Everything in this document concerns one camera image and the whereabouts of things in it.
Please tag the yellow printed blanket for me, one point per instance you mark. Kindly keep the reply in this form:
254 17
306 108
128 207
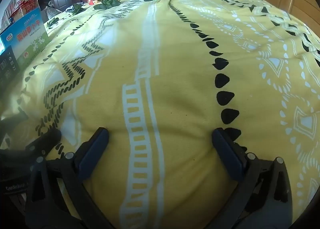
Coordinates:
180 94

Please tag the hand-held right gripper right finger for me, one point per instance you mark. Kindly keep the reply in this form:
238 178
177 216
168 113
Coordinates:
226 155

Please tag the black printed box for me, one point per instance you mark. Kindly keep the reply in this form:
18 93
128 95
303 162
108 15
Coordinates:
7 69

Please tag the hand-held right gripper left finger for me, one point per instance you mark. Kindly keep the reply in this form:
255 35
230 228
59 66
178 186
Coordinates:
93 153

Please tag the colourful cardboard box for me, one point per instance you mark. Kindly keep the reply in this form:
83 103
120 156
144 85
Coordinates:
22 4

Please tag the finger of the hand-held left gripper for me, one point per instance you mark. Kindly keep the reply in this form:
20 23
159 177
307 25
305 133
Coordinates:
48 138
13 122

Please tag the blue and green carton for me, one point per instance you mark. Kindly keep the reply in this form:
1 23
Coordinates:
27 41

